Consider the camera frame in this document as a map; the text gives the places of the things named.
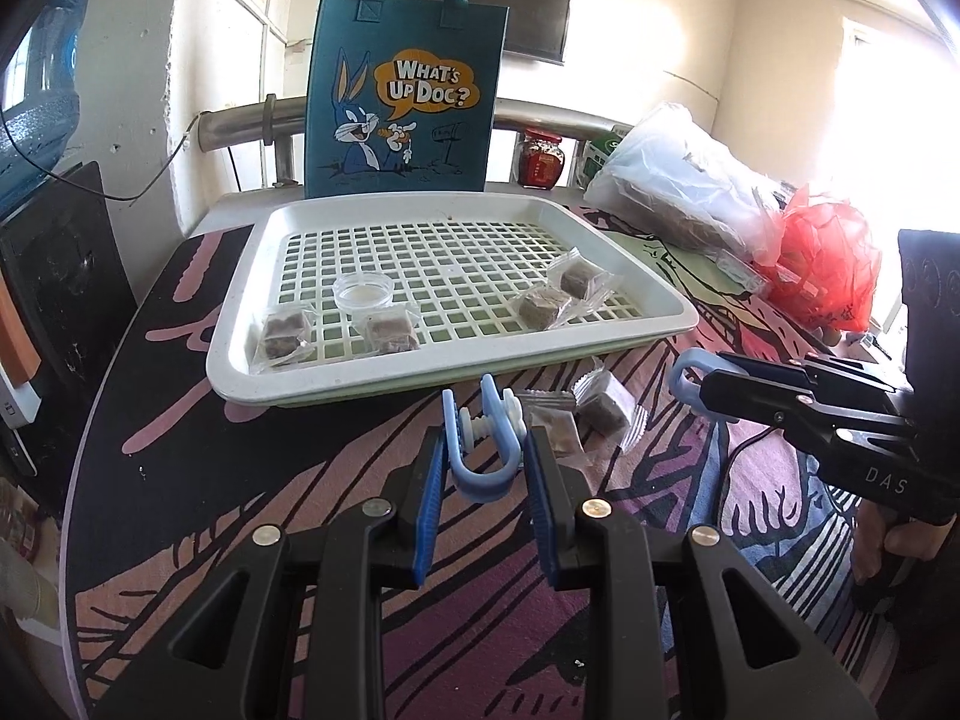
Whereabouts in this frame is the light blue plastic clip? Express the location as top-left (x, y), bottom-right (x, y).
top-left (667, 348), bottom-right (745, 422)

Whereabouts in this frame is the light blue U clip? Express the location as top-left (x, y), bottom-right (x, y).
top-left (441, 374), bottom-right (527, 504)

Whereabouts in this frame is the brown snack packet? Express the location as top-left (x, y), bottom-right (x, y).
top-left (509, 284), bottom-right (579, 332)
top-left (251, 302), bottom-right (317, 374)
top-left (517, 390), bottom-right (594, 470)
top-left (573, 367), bottom-right (649, 454)
top-left (353, 302), bottom-right (421, 355)
top-left (547, 247), bottom-right (622, 307)

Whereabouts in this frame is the right hand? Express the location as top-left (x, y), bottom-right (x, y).
top-left (853, 500), bottom-right (955, 585)

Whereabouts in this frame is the cartoon print bedsheet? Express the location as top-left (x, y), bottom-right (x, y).
top-left (60, 211), bottom-right (898, 718)

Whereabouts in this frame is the red plastic bag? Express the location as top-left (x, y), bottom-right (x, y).
top-left (760, 185), bottom-right (882, 332)

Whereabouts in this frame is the clear plastic bag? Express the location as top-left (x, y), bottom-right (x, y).
top-left (584, 103), bottom-right (784, 266)

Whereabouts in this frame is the clear round dish left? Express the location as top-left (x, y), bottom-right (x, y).
top-left (332, 271), bottom-right (394, 314)

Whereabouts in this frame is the white perforated plastic tray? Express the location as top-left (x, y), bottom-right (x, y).
top-left (206, 192), bottom-right (698, 406)

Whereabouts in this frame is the red sauce jar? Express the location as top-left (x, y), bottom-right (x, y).
top-left (516, 128), bottom-right (566, 190)

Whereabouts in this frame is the blue Bugs Bunny tote bag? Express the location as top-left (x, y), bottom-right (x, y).
top-left (304, 0), bottom-right (508, 199)

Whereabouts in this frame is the black water dispenser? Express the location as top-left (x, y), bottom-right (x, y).
top-left (2, 161), bottom-right (137, 517)

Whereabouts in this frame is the blue water jug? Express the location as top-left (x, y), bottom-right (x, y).
top-left (2, 0), bottom-right (89, 215)

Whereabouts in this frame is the metal bed rail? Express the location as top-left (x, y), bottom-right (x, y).
top-left (197, 94), bottom-right (626, 187)

